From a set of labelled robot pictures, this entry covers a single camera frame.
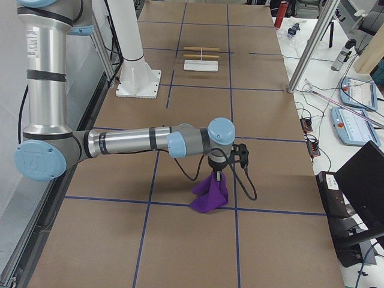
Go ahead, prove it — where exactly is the grey water bottle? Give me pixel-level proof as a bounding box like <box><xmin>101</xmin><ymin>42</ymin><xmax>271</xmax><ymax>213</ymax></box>
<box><xmin>331</xmin><ymin>38</ymin><xmax>356</xmax><ymax>71</ymax></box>

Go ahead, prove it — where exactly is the black monitor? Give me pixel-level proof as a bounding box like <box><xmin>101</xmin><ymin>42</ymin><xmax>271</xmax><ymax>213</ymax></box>
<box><xmin>335</xmin><ymin>141</ymin><xmax>383</xmax><ymax>224</ymax></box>

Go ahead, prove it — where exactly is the upper blue teach pendant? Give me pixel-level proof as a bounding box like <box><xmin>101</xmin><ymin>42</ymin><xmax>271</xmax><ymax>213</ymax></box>
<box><xmin>340</xmin><ymin>77</ymin><xmax>378</xmax><ymax>111</ymax></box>

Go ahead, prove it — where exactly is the grey aluminium frame post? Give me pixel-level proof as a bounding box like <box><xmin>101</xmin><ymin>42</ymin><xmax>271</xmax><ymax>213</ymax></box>
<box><xmin>287</xmin><ymin>0</ymin><xmax>340</xmax><ymax>93</ymax></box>

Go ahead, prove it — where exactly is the brown paper table cover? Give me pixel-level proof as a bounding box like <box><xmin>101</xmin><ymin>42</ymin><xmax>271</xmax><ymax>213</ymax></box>
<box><xmin>29</xmin><ymin>2</ymin><xmax>344</xmax><ymax>287</ymax></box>

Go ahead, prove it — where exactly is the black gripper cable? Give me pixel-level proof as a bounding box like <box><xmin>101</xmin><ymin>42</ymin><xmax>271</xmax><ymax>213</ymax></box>
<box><xmin>173</xmin><ymin>143</ymin><xmax>258</xmax><ymax>201</ymax></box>

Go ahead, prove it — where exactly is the purple towel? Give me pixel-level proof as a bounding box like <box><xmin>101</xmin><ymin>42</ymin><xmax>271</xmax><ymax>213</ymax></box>
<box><xmin>190</xmin><ymin>172</ymin><xmax>229</xmax><ymax>213</ymax></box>

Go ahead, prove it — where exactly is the lower blue teach pendant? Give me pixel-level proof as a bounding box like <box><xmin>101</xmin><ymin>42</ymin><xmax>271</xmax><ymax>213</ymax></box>
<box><xmin>331</xmin><ymin>107</ymin><xmax>381</xmax><ymax>146</ymax></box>

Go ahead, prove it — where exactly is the black power strip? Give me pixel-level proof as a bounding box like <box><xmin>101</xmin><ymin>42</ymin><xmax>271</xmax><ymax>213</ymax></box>
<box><xmin>300</xmin><ymin>118</ymin><xmax>313</xmax><ymax>134</ymax></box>
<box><xmin>306</xmin><ymin>138</ymin><xmax>321</xmax><ymax>158</ymax></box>

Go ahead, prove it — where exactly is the black computer box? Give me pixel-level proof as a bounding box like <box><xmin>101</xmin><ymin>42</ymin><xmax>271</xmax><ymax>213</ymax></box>
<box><xmin>316</xmin><ymin>171</ymin><xmax>354</xmax><ymax>219</ymax></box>

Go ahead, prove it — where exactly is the blue teach pendant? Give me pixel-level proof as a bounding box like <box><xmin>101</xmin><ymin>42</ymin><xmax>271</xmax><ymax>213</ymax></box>
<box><xmin>340</xmin><ymin>77</ymin><xmax>378</xmax><ymax>111</ymax></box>
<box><xmin>331</xmin><ymin>107</ymin><xmax>381</xmax><ymax>146</ymax></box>

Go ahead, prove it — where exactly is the red cylinder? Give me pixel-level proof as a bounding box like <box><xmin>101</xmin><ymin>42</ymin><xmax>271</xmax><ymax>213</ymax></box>
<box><xmin>274</xmin><ymin>1</ymin><xmax>289</xmax><ymax>29</ymax></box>

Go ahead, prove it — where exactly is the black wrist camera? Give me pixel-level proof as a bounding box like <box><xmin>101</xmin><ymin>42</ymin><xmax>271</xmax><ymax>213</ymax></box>
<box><xmin>232</xmin><ymin>143</ymin><xmax>249</xmax><ymax>170</ymax></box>

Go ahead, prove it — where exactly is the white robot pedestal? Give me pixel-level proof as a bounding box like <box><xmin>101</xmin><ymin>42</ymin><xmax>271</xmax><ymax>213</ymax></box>
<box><xmin>107</xmin><ymin>0</ymin><xmax>146</xmax><ymax>74</ymax></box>

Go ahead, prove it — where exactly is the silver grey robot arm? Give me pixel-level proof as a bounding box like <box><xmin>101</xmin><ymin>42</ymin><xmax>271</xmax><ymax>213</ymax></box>
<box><xmin>14</xmin><ymin>1</ymin><xmax>237</xmax><ymax>181</ymax></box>

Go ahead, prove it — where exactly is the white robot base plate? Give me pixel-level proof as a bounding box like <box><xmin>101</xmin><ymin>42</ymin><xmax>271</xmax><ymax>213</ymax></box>
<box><xmin>116</xmin><ymin>68</ymin><xmax>161</xmax><ymax>99</ymax></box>

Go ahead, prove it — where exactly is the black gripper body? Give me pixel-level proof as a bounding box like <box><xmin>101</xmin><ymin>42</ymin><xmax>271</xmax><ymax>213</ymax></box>
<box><xmin>208</xmin><ymin>155</ymin><xmax>228</xmax><ymax>172</ymax></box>

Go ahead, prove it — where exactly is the white wooden towel rack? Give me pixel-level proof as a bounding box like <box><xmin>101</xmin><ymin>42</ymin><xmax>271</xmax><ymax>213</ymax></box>
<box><xmin>183</xmin><ymin>46</ymin><xmax>221</xmax><ymax>72</ymax></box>

